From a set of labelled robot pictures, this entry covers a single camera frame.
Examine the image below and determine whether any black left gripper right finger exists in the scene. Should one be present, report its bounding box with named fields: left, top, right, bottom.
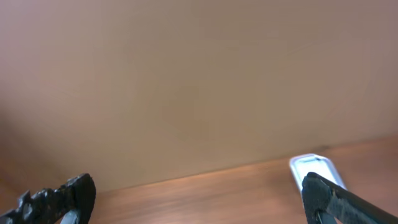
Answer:
left=302, top=172, right=397, bottom=224

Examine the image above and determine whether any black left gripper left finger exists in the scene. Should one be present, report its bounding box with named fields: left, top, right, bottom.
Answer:
left=1, top=173, right=96, bottom=224

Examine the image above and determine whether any white barcode scanner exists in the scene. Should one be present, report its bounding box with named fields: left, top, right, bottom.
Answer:
left=289, top=154, right=346, bottom=192

